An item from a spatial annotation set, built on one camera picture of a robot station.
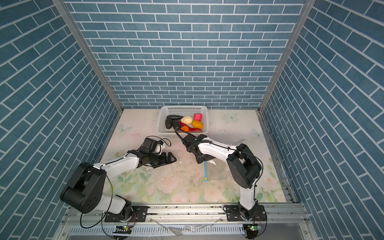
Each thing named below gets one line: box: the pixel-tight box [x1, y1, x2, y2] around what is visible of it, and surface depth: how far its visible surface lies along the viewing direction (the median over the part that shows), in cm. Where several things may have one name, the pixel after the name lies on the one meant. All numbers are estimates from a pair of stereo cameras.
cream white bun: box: [180, 116, 193, 126], surface depth 108 cm
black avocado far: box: [165, 118, 173, 130], surface depth 108 cm
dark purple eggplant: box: [166, 114, 184, 120], surface depth 114 cm
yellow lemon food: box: [192, 120, 204, 129], surface depth 107 cm
